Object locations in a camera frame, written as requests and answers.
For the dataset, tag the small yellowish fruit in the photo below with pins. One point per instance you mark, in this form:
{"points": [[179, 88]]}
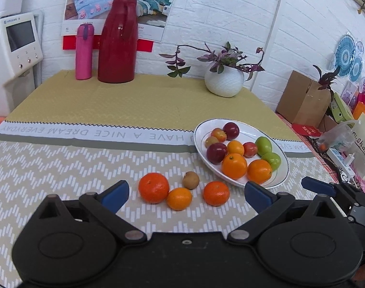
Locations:
{"points": [[210, 140]]}

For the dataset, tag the beige Shan tote bag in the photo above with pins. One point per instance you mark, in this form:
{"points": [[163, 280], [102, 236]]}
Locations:
{"points": [[358, 148]]}

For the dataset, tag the large orange front left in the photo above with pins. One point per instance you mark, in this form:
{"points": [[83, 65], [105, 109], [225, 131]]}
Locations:
{"points": [[234, 166]]}

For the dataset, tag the red-yellow apple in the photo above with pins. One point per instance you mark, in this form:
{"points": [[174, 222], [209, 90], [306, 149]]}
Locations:
{"points": [[219, 134]]}

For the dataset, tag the green box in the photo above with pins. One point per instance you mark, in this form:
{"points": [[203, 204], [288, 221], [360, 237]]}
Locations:
{"points": [[340, 111]]}

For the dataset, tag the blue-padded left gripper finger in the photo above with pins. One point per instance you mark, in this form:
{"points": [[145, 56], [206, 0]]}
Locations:
{"points": [[104, 206]]}

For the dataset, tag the dark red plum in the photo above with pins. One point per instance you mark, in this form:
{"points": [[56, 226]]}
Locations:
{"points": [[231, 130], [216, 153]]}

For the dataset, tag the dark red plum front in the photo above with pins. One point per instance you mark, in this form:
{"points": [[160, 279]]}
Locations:
{"points": [[216, 153]]}

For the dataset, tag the bedding poster on wall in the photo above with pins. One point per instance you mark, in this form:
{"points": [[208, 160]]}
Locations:
{"points": [[149, 16]]}

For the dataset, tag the small red apple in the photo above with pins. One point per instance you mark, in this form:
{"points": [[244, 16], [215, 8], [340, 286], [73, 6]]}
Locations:
{"points": [[250, 149]]}

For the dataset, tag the pink water bottle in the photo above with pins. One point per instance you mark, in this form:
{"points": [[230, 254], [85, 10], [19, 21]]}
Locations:
{"points": [[84, 52]]}

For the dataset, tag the blue round wall decorations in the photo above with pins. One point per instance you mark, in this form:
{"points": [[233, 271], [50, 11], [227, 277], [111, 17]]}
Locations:
{"points": [[348, 56]]}

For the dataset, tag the dark purple potted plant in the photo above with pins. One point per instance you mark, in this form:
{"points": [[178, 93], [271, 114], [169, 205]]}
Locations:
{"points": [[327, 79]]}

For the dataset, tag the clear plastic bag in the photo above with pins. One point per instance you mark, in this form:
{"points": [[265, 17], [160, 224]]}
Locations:
{"points": [[340, 137]]}

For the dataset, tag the white water dispenser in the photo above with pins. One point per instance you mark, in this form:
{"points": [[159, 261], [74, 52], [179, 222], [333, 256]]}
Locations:
{"points": [[20, 52]]}

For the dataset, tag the white power strip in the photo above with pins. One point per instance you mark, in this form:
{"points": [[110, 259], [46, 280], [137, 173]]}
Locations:
{"points": [[341, 162]]}

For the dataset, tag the white ribbed plant pot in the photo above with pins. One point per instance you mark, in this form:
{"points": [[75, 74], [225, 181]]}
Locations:
{"points": [[226, 84]]}

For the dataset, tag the brown kiwi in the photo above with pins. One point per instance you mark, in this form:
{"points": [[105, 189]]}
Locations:
{"points": [[190, 180]]}

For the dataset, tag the large orange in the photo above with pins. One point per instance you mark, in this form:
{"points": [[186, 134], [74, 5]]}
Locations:
{"points": [[259, 171], [234, 166]]}

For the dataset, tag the small orange in plate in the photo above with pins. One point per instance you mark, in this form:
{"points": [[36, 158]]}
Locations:
{"points": [[235, 147]]}

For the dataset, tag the green apple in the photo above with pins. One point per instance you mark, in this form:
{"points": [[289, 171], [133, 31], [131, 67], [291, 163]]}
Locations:
{"points": [[263, 145], [273, 159]]}

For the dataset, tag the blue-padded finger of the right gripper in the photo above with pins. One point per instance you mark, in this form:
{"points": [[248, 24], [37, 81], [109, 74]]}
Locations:
{"points": [[318, 187]]}

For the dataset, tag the large orange front right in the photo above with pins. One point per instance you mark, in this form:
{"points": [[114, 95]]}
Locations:
{"points": [[259, 171]]}

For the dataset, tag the red envelope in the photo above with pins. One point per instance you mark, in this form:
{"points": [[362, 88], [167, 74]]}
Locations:
{"points": [[307, 131]]}

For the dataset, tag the dark red plum back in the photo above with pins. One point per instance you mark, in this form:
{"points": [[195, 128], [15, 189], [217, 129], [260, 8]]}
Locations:
{"points": [[231, 130]]}

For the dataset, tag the large tangerine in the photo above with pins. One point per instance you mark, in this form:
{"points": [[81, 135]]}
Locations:
{"points": [[153, 188]]}

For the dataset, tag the red thermos jug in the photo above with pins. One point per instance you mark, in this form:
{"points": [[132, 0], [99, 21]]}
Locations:
{"points": [[118, 43]]}

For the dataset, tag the orange paper bag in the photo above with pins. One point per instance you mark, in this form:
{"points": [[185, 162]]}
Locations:
{"points": [[358, 110]]}

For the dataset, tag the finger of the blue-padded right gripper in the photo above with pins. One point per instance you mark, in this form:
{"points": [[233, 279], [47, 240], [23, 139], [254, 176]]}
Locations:
{"points": [[270, 208]]}

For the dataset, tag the green patterned tablecloth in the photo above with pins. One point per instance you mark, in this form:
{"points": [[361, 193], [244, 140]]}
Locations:
{"points": [[71, 137]]}

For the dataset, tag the medium tangerine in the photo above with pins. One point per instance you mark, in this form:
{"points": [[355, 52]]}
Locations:
{"points": [[216, 193]]}

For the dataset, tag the brown cardboard box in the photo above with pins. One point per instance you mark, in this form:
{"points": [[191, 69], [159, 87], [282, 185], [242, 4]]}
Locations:
{"points": [[303, 102]]}

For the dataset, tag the small orange mandarin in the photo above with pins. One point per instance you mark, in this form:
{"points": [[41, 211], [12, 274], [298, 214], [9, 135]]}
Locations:
{"points": [[179, 199]]}

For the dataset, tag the purple trailing plant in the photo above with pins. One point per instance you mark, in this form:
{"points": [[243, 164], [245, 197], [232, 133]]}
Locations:
{"points": [[229, 56]]}

